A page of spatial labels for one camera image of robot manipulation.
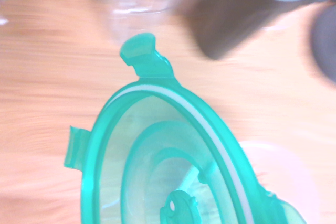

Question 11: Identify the green round container lid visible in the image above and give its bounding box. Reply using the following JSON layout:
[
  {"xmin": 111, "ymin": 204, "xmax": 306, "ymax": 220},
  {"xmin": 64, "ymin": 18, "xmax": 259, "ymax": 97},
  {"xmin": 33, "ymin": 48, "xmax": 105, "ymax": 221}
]
[{"xmin": 64, "ymin": 33, "xmax": 308, "ymax": 224}]

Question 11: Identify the dark green shaker bottle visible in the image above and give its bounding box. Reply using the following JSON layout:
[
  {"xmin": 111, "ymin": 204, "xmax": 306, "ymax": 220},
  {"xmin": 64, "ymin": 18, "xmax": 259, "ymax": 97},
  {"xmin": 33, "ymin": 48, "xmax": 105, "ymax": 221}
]
[{"xmin": 181, "ymin": 0, "xmax": 329, "ymax": 61}]

